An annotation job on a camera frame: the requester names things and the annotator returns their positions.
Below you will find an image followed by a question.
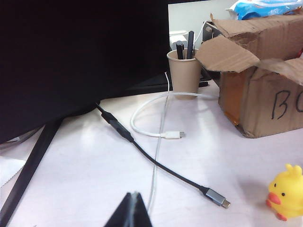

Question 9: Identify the short black pen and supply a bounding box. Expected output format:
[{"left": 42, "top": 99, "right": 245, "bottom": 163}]
[{"left": 175, "top": 42, "right": 186, "bottom": 60}]

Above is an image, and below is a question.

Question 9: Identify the yellow rubber duck toy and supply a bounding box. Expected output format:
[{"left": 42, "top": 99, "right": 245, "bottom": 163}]
[{"left": 265, "top": 163, "right": 303, "bottom": 222}]

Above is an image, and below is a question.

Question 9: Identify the tall black pen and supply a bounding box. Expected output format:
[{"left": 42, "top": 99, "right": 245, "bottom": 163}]
[{"left": 186, "top": 30, "right": 196, "bottom": 59}]

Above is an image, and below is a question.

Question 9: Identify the white plug adapter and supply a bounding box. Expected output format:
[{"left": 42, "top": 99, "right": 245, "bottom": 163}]
[{"left": 169, "top": 30, "right": 190, "bottom": 52}]

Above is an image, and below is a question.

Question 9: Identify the blue wet wipes pack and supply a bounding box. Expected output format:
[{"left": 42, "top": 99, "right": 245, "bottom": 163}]
[{"left": 224, "top": 0, "right": 303, "bottom": 21}]

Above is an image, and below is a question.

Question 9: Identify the beige paper cup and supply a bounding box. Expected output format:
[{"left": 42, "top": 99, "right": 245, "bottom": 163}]
[{"left": 166, "top": 48, "right": 202, "bottom": 93}]

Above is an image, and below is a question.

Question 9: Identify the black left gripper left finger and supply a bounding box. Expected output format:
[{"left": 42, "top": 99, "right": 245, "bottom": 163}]
[{"left": 101, "top": 192, "right": 134, "bottom": 227}]

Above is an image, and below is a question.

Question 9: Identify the black USB-C cable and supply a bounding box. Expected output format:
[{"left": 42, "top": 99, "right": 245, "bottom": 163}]
[{"left": 94, "top": 102, "right": 232, "bottom": 210}]

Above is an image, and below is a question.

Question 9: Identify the black monitor stand leg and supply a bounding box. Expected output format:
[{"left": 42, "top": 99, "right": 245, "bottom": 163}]
[{"left": 0, "top": 117, "right": 63, "bottom": 227}]

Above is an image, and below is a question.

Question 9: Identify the brown cardboard box marked BOX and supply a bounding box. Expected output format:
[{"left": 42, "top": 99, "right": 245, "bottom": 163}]
[{"left": 195, "top": 14, "right": 303, "bottom": 139}]

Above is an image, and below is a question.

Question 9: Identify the white USB-C cable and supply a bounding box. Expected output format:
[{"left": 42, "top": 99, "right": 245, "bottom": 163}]
[{"left": 130, "top": 72, "right": 220, "bottom": 140}]

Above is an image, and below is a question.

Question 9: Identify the black monitor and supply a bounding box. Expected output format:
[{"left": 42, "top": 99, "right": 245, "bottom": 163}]
[{"left": 0, "top": 0, "right": 171, "bottom": 145}]

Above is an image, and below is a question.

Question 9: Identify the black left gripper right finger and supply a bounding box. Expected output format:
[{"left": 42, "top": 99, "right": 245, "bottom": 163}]
[{"left": 129, "top": 192, "right": 154, "bottom": 227}]

